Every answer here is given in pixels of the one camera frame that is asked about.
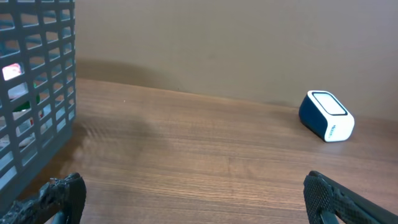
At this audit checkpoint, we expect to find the white barcode scanner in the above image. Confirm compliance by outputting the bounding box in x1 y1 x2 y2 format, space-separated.
298 90 355 142

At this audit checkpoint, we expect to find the grey plastic mesh basket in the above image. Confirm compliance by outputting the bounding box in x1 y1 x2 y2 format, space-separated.
1 0 76 213

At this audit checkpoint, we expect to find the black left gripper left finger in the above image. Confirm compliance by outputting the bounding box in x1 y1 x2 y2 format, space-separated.
1 172 86 224

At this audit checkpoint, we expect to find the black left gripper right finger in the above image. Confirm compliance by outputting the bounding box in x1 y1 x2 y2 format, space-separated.
303 170 397 224

